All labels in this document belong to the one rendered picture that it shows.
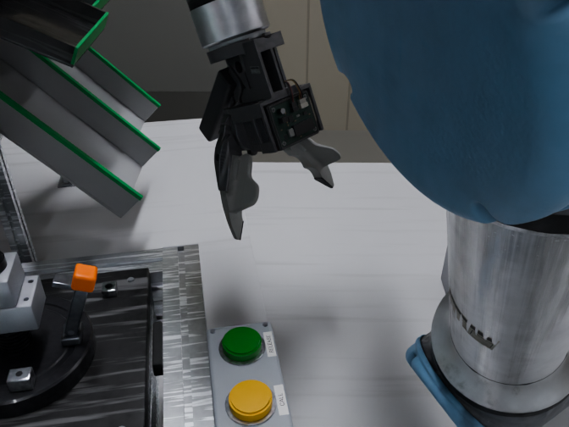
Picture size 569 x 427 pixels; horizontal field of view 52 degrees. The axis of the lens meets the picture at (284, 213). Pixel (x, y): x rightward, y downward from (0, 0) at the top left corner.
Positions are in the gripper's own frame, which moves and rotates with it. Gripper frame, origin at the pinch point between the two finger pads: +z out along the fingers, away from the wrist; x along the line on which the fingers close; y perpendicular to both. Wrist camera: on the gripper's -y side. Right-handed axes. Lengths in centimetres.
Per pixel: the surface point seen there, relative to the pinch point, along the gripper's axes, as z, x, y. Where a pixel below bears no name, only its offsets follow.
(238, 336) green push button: 7.4, -13.7, 5.0
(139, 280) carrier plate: 1.3, -16.4, -8.3
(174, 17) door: -43, 111, -198
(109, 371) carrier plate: 5.1, -25.5, 0.5
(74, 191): -5, -7, -50
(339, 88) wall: 14, 172, -168
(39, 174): -10, -9, -58
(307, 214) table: 9.2, 18.0, -20.1
